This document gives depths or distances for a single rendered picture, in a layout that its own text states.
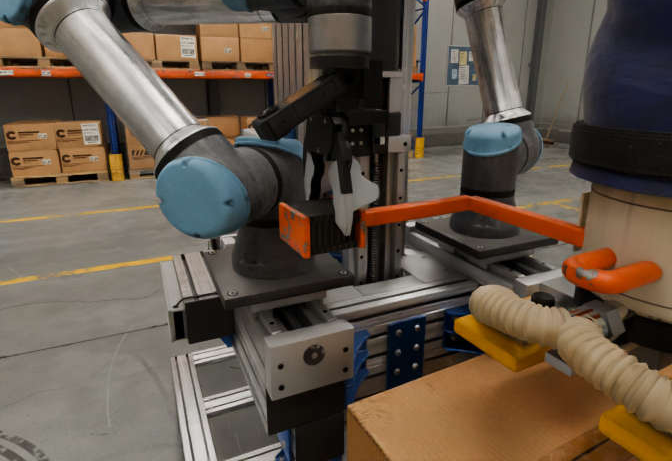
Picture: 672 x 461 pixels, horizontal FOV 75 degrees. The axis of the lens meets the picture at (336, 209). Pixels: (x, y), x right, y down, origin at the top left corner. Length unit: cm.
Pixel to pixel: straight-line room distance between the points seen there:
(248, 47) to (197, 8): 678
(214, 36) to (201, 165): 691
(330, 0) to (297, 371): 50
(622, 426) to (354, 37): 45
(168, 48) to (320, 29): 688
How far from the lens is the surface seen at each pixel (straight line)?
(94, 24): 77
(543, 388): 72
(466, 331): 58
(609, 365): 44
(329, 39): 52
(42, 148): 748
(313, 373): 71
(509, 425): 64
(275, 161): 70
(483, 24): 114
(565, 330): 47
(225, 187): 59
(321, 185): 60
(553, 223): 61
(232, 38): 752
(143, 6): 87
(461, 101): 1124
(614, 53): 52
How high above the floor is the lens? 135
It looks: 15 degrees down
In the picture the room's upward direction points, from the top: straight up
